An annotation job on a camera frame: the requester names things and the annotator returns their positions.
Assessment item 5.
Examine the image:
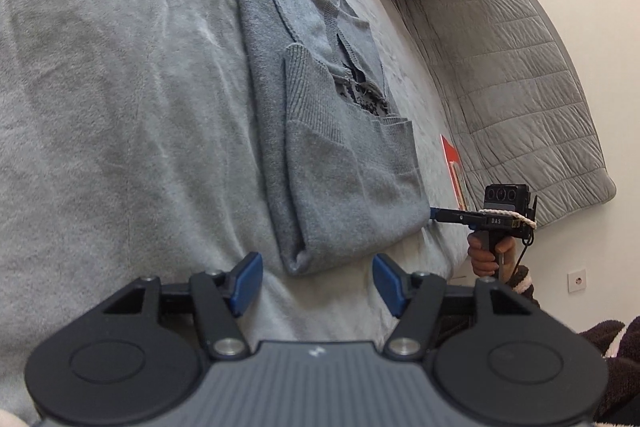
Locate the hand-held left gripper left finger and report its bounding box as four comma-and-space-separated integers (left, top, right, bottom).
102, 252, 263, 360

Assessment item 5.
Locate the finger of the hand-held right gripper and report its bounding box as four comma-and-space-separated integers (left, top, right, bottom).
429, 206, 484, 228

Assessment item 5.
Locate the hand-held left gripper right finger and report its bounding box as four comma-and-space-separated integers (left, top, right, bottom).
372, 253, 538, 360

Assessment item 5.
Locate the grey knit sweater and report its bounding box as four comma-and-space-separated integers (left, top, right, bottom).
222, 0, 434, 277

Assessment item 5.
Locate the person's right hand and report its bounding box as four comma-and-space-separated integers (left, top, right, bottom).
467, 231, 516, 281

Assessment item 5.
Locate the red booklet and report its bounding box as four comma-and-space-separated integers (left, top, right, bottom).
440, 133, 469, 212

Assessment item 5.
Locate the grey quilted headboard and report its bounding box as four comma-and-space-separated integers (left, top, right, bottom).
390, 0, 617, 229

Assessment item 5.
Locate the person's brown fleece robe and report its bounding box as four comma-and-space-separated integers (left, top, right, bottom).
575, 317, 640, 427

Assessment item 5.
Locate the beige braided cord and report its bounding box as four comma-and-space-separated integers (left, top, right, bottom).
477, 209, 537, 229

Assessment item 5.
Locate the black cable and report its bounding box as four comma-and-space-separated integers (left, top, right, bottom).
514, 238, 532, 277

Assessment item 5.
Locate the white wall socket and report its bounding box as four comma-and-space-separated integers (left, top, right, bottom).
566, 270, 590, 294

